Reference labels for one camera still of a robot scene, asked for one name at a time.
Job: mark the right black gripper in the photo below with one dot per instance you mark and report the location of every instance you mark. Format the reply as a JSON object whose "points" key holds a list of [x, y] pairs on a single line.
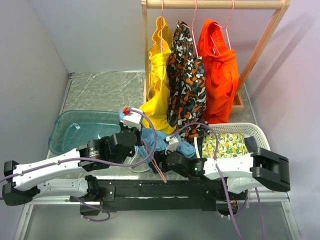
{"points": [[160, 157]]}

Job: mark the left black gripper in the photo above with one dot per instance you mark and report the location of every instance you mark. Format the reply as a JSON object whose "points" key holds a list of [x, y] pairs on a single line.
{"points": [[139, 133]]}

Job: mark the light blue shorts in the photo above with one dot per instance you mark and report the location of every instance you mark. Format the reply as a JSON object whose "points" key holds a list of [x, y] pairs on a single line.
{"points": [[183, 147]]}

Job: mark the pink wire hanger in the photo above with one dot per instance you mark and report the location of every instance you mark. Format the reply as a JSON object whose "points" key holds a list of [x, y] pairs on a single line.
{"points": [[154, 162]]}

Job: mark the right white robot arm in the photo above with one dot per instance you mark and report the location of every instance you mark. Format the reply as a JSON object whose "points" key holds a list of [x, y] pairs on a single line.
{"points": [[261, 168]]}

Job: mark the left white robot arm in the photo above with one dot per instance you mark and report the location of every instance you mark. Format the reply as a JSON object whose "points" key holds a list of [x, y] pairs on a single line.
{"points": [[25, 182]]}

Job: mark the yellow shorts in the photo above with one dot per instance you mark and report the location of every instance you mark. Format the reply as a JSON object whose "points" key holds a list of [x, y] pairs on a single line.
{"points": [[159, 90]]}

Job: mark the camouflage print shorts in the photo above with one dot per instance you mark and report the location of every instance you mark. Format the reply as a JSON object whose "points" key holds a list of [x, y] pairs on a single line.
{"points": [[186, 75]]}

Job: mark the orange shorts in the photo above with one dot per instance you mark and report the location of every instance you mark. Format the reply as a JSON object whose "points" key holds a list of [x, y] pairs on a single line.
{"points": [[221, 73]]}

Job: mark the pink hanger under camouflage shorts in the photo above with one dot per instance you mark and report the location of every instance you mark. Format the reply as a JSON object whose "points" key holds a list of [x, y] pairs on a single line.
{"points": [[192, 29]]}

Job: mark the pink hanger under yellow shorts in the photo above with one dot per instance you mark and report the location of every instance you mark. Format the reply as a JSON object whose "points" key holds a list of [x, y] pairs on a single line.
{"points": [[161, 27]]}

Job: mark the lemon print cloth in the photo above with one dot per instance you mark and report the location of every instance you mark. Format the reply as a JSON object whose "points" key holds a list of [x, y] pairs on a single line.
{"points": [[230, 145]]}

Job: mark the teal plastic basin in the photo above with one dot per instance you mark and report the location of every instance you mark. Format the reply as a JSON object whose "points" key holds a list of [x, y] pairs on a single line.
{"points": [[74, 128]]}

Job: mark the white perforated basket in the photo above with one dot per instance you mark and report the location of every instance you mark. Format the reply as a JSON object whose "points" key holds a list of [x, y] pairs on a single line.
{"points": [[245, 128]]}

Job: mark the wooden clothes rack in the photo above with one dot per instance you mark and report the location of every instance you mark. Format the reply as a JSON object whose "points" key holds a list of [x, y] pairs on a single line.
{"points": [[279, 6]]}

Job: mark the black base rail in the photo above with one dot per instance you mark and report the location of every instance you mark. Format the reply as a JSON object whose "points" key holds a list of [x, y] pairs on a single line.
{"points": [[143, 195]]}

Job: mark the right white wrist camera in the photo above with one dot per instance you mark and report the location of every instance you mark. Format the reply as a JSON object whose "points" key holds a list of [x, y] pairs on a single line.
{"points": [[172, 144]]}

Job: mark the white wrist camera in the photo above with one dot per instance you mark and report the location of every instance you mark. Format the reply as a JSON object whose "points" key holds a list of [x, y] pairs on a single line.
{"points": [[172, 144], [132, 119]]}

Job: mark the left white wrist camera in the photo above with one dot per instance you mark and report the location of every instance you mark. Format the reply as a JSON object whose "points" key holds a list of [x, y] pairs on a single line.
{"points": [[132, 119]]}

